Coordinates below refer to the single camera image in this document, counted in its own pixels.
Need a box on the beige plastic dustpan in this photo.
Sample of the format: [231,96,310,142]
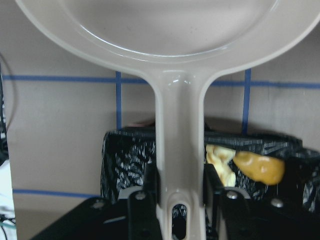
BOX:
[17,0,320,240]

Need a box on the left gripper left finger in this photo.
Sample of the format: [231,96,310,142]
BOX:
[142,163,160,205]

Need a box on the black lined trash bin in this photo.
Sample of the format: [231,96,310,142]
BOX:
[99,126,320,240]

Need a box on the pale crumpled paper scrap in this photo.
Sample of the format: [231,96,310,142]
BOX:
[205,144,236,187]

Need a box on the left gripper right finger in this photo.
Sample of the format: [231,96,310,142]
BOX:
[203,163,224,232]

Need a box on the crumpled yellow paper ball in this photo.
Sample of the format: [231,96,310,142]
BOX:
[233,151,285,186]

